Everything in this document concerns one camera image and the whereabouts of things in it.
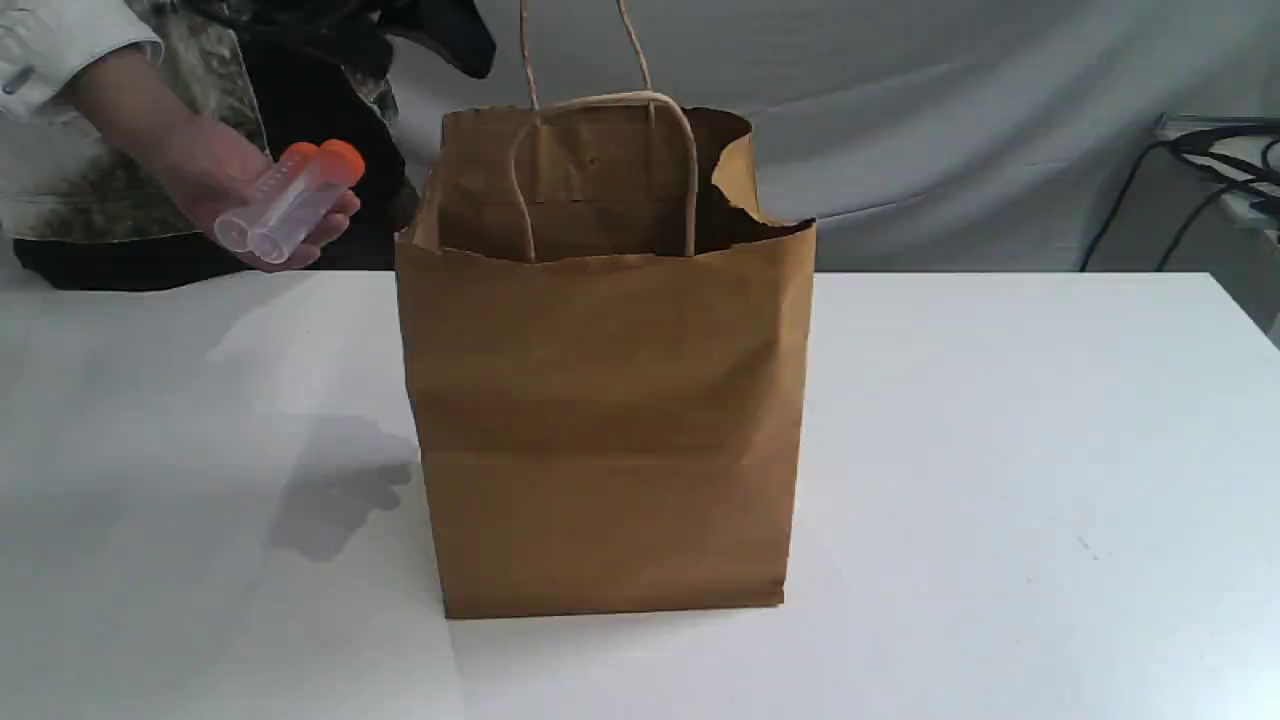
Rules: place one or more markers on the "person's right hand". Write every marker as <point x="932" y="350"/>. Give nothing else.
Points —
<point x="206" y="168"/>

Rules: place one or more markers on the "clear tube orange cap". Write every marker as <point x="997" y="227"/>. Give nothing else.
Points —
<point x="293" y="213"/>
<point x="233" y="227"/>

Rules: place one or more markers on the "brown paper bag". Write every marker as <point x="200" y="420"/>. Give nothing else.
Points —
<point x="604" y="343"/>

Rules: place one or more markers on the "person's right forearm white sleeve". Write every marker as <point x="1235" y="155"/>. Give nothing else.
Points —
<point x="97" y="60"/>

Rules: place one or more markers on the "person torso camouflage apron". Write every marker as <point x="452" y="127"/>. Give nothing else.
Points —
<point x="84" y="216"/>

